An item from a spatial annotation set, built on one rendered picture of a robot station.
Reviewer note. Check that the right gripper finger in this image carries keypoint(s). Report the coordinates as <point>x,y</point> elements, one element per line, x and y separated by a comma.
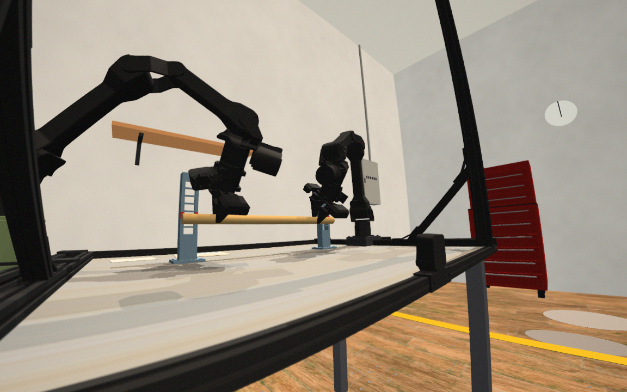
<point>323,213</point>
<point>315,206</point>

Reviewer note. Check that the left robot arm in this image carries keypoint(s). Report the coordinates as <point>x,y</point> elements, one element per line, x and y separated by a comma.
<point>128,79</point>

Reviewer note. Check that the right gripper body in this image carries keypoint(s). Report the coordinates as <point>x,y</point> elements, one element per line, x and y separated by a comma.
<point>328,194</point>

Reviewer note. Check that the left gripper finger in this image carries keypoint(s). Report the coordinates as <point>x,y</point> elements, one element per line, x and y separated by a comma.
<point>219,216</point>
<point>215,195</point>

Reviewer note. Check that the long wooden rail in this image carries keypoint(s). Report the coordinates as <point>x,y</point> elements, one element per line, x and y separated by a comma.
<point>191,218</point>

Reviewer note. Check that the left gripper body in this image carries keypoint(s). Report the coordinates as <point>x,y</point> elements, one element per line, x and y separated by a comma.
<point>231,204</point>

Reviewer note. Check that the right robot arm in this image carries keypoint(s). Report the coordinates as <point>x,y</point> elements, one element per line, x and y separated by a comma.
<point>336,170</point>

